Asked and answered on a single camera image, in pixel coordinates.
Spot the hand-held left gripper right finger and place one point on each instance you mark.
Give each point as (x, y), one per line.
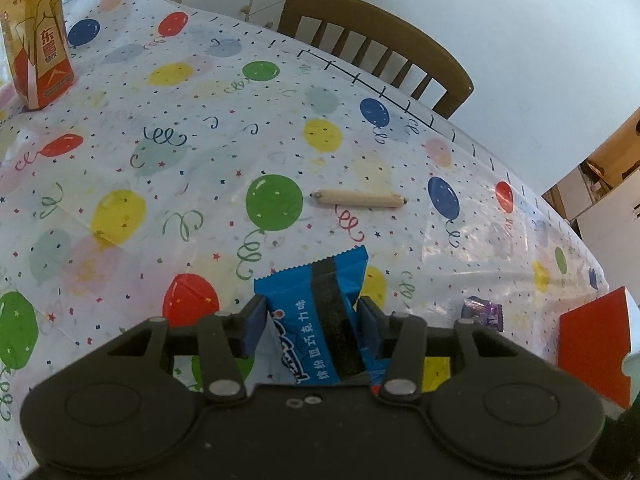
(370, 327)

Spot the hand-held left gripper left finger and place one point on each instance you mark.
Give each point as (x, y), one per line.
(254, 325)

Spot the blue snack packet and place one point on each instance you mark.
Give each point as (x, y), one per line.
(295, 310)

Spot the red cardboard box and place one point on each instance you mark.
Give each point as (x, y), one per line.
(592, 345)

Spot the purple candy packet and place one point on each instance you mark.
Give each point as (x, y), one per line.
(482, 312)

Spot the wooden double-ended pencil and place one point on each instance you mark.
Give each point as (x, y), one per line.
(357, 198)

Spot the balloon print tablecloth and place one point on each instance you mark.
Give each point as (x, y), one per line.
(200, 160)

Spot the brown wooden chair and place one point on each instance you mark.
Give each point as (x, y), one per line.
(360, 15)

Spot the orange drink bottle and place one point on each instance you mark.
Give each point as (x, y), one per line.
(45, 50)

